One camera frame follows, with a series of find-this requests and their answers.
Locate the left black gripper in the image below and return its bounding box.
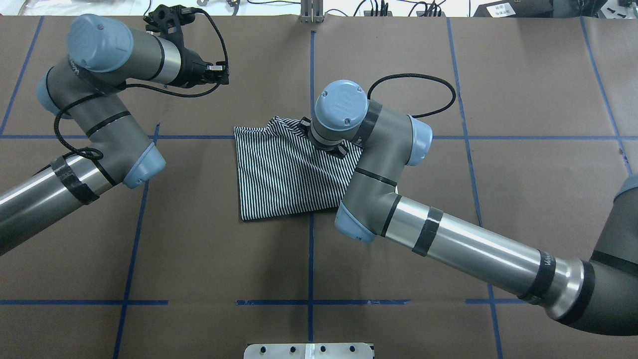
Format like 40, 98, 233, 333
180, 48, 230, 88

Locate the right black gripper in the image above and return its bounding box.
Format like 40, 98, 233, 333
299, 117, 349, 159

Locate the blue white striped polo shirt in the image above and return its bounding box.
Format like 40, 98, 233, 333
233, 117, 362, 222

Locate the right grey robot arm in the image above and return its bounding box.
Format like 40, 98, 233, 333
305, 79, 638, 336

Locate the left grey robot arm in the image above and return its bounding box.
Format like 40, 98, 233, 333
1, 4, 229, 254

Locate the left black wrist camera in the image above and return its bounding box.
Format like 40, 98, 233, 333
143, 4, 197, 40

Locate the right black braided cable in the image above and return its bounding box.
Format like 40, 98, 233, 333
366, 73, 457, 119

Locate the black braided cable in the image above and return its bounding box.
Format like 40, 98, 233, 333
52, 7, 230, 161
366, 73, 457, 119

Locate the left black braided cable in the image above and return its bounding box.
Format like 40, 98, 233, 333
52, 7, 230, 161

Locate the aluminium frame post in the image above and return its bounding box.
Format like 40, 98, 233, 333
299, 0, 325, 23

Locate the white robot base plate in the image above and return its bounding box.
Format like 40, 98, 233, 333
243, 342, 376, 359

